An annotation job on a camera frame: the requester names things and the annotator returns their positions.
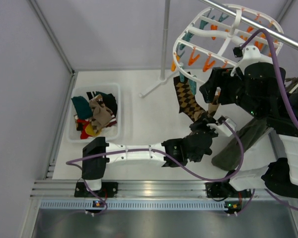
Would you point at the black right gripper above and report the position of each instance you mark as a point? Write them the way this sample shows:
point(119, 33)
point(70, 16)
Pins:
point(214, 83)

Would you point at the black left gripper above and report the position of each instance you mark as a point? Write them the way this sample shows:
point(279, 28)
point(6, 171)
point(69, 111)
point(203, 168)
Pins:
point(199, 126)

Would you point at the orange brown argyle sock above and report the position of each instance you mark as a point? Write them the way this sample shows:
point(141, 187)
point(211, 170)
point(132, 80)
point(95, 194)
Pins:
point(186, 100)

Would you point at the tan maroon striped sock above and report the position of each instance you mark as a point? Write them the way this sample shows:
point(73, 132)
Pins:
point(107, 119)

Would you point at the beige brown argyle sock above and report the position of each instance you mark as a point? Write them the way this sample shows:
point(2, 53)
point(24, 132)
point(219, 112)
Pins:
point(97, 105)

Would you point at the dark teal sock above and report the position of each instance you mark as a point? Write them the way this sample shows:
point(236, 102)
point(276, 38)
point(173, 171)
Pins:
point(82, 107)

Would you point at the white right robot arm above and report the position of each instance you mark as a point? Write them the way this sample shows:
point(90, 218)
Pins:
point(260, 91)

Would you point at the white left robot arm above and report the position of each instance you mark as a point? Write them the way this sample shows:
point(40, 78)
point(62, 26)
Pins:
point(170, 153)

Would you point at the white oval clip hanger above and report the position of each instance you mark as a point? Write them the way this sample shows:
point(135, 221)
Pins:
point(209, 39)

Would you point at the black socks pile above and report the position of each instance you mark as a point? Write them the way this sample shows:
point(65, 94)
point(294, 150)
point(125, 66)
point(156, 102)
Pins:
point(108, 99)

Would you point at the white drying rack stand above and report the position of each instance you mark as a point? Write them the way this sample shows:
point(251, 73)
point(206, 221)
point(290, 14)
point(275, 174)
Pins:
point(162, 78)

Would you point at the white plastic laundry basket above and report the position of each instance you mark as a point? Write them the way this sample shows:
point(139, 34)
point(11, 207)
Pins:
point(110, 133)

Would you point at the yellow red sock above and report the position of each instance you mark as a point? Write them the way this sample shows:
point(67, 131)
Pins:
point(88, 132)

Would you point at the red white sock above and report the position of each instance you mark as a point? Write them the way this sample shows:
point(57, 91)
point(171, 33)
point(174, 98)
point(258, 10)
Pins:
point(80, 123)

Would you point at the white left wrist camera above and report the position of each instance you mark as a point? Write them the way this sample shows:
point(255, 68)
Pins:
point(223, 126)

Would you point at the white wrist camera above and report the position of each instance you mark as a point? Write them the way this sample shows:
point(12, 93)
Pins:
point(251, 55)
point(223, 126)

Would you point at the dark green drawstring shorts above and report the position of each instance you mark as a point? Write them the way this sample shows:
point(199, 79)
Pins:
point(229, 157)

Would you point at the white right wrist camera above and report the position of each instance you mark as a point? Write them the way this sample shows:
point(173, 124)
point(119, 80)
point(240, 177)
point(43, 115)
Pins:
point(251, 55)

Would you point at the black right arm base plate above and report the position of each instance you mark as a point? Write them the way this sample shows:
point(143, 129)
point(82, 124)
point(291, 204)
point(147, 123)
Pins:
point(224, 190)

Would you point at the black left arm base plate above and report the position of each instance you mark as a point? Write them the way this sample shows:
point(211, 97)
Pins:
point(108, 190)

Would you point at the aluminium mounting rail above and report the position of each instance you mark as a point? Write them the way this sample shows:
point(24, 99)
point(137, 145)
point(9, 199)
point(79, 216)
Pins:
point(127, 189)

